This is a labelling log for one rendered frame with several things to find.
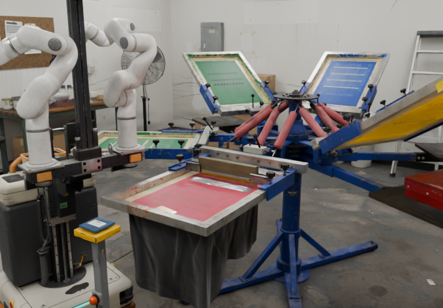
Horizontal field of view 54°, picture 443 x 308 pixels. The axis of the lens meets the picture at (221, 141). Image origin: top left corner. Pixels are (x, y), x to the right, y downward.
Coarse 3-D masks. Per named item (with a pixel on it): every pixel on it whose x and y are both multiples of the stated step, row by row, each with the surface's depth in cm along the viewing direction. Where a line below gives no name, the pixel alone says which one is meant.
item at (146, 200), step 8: (192, 176) 235; (200, 176) 235; (208, 176) 235; (176, 184) 223; (192, 184) 223; (200, 184) 223; (160, 192) 211; (136, 200) 200; (144, 200) 200; (152, 200) 200
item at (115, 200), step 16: (160, 176) 224; (176, 176) 234; (128, 192) 204; (256, 192) 201; (128, 208) 186; (144, 208) 182; (240, 208) 184; (176, 224) 172; (192, 224) 167; (208, 224) 167; (224, 224) 175
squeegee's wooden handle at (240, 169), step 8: (200, 160) 234; (208, 160) 231; (216, 160) 229; (224, 160) 228; (200, 168) 236; (208, 168) 233; (216, 168) 230; (224, 168) 227; (232, 168) 224; (240, 168) 221; (248, 168) 219; (256, 168) 217; (240, 176) 222; (248, 176) 219
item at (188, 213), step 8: (240, 184) 223; (248, 184) 223; (232, 192) 211; (240, 192) 211; (248, 192) 211; (232, 200) 200; (176, 208) 191; (184, 208) 191; (216, 208) 191; (224, 208) 191; (192, 216) 183; (200, 216) 183; (208, 216) 183
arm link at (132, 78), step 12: (144, 36) 200; (144, 48) 201; (156, 48) 205; (144, 60) 202; (120, 72) 201; (132, 72) 204; (144, 72) 205; (108, 84) 205; (120, 84) 201; (132, 84) 205; (108, 96) 206
